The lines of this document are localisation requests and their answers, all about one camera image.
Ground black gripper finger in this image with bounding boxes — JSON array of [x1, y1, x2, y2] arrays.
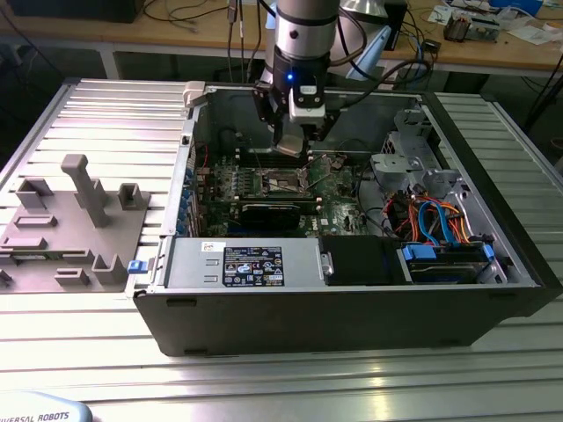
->
[[307, 112, 342, 142], [252, 83, 282, 137]]

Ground metal socket cover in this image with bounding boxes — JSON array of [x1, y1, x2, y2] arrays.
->
[[300, 154, 333, 188]]

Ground silver CPU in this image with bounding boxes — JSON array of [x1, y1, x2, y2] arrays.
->
[[271, 130, 306, 158]]

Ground CPU socket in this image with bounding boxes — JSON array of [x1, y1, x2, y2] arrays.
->
[[261, 168, 314, 198]]

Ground brown CPU cooler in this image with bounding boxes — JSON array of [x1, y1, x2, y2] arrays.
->
[[442, 11, 471, 44]]

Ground grey plastic case latch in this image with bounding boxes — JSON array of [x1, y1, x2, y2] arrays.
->
[[181, 80, 208, 108]]

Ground silver metal drive cage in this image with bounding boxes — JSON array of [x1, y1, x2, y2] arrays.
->
[[368, 107, 474, 212]]

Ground green motherboard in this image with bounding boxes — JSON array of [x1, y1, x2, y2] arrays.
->
[[193, 149, 375, 241]]

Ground wooden workbench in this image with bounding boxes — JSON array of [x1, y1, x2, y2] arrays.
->
[[0, 0, 563, 74]]

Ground upright black box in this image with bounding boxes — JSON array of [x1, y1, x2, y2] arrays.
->
[[383, 0, 409, 53]]

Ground graphics card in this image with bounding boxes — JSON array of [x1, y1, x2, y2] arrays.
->
[[237, 200, 303, 231]]

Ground black optical drive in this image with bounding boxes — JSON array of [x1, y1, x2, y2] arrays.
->
[[318, 235, 395, 287]]

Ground grey power supply unit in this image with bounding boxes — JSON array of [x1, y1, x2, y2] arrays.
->
[[163, 236, 323, 290]]

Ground grey electronic device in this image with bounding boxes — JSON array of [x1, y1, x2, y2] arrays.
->
[[465, 16, 502, 44]]

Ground hard disk in blue carrier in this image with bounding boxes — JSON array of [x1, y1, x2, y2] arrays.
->
[[397, 240, 496, 286]]

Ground black and grey PC case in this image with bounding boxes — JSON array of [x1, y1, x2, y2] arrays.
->
[[125, 81, 563, 357]]

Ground large black box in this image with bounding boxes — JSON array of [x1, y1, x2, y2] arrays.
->
[[8, 0, 144, 24]]

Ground white papers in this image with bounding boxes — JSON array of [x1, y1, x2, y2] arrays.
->
[[505, 24, 563, 45]]

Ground grey parts rack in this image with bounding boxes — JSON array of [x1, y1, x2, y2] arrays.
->
[[0, 153, 153, 295]]

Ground pale blue teach pendant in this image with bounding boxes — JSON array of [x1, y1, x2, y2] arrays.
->
[[0, 389, 94, 422]]

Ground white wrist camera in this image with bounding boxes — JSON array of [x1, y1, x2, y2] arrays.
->
[[289, 82, 328, 125]]

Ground blue SATA wire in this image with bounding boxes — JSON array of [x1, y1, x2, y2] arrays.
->
[[429, 200, 457, 247], [415, 200, 441, 247]]

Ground orange wire bundle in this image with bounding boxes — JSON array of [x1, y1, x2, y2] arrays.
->
[[406, 195, 485, 245]]

